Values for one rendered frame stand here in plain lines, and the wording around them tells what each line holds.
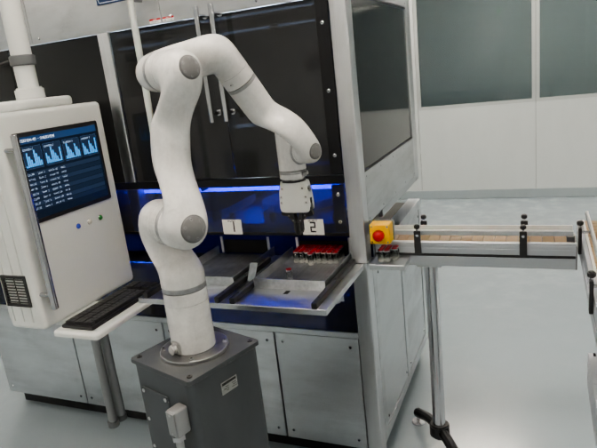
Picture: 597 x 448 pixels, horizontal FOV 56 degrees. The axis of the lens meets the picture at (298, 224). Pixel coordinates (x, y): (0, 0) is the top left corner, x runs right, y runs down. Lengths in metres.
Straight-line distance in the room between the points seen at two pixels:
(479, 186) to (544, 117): 0.97
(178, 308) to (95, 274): 0.85
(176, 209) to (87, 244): 0.92
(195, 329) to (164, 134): 0.52
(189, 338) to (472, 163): 5.34
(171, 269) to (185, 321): 0.14
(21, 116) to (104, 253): 0.62
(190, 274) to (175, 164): 0.29
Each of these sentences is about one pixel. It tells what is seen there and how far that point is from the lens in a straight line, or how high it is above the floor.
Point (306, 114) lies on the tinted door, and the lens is 2.00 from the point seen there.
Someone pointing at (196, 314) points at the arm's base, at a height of 0.98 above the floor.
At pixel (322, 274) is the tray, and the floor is 0.88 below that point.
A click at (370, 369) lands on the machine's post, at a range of 2.23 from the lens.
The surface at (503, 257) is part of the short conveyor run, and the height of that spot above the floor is 0.88.
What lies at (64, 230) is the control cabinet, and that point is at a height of 1.11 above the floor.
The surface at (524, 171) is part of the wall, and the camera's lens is 6.57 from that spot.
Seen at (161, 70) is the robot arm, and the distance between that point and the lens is 1.43.
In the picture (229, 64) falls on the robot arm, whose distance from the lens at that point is 1.55.
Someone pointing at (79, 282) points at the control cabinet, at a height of 0.91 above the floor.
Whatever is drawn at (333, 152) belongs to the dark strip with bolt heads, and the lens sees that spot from 1.98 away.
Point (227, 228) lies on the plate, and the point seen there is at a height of 1.02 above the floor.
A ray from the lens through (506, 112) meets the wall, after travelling 6.48.
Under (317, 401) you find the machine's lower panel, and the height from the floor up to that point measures 0.28.
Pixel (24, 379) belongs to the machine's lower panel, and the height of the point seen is 0.18.
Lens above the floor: 1.57
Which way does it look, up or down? 15 degrees down
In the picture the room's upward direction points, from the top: 7 degrees counter-clockwise
